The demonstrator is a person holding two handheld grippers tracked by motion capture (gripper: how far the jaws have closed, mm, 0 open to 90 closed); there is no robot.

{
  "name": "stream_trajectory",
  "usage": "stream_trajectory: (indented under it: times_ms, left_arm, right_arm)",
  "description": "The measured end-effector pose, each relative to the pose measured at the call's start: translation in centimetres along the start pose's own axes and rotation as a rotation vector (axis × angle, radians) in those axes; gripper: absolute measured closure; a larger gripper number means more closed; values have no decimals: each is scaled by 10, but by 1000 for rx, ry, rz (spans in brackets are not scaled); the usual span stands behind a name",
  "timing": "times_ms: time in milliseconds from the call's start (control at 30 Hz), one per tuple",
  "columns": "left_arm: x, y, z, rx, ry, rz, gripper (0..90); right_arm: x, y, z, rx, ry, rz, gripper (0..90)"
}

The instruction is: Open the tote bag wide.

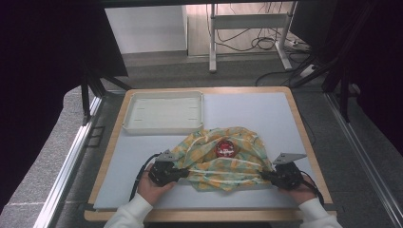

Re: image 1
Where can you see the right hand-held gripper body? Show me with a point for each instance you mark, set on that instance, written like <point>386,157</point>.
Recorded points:
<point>288,175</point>

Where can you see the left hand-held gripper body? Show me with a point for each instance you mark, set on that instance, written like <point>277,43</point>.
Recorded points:
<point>163,172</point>

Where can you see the person's right hand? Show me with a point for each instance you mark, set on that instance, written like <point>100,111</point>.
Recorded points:
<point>299,191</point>

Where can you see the person's left hand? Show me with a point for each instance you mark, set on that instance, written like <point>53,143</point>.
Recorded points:
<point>152,190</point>

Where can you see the red round packet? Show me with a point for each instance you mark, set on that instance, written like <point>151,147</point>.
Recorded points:
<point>225,148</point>

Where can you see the white plastic tray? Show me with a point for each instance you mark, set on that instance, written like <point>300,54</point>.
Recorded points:
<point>163,112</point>

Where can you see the white table mat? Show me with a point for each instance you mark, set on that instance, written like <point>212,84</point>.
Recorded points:
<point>247,110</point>

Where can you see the black metal stand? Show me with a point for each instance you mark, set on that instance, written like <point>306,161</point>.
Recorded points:
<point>343,91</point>

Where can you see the white power strip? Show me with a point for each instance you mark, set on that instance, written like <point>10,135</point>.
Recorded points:
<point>308,71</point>

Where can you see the black tripod stand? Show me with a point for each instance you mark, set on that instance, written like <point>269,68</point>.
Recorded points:
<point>95,85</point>

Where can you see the dark curtain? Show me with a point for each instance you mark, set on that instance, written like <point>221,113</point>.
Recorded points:
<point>41,79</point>
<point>377,63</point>

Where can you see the aluminium rail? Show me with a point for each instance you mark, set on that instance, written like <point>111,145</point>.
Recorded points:
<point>69,158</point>
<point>364,152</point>

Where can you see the white metal desk frame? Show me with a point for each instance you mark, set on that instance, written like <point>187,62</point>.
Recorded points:
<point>250,21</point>

